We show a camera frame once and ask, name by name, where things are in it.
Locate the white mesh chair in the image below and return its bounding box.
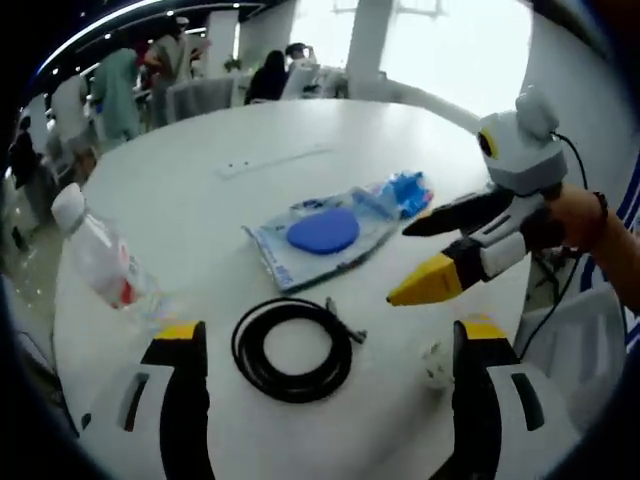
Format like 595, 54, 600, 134
168, 78, 237, 122

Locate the white table socket strip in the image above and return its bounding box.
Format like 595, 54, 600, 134
217, 145, 334, 180

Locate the white table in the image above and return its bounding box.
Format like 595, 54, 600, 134
51, 97, 542, 480

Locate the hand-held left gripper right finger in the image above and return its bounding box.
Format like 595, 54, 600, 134
433, 313, 585, 480

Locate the clear plastic bottle red label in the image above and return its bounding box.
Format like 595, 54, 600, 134
50, 181, 172, 322

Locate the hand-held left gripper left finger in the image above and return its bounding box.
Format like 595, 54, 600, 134
81, 319, 218, 480

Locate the person's right hand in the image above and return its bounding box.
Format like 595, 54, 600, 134
547, 183, 599, 252

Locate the white paper cup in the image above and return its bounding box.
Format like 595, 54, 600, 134
421, 339, 459, 391

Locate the clear pouch with blue pad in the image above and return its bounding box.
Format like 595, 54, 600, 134
241, 185, 402, 295

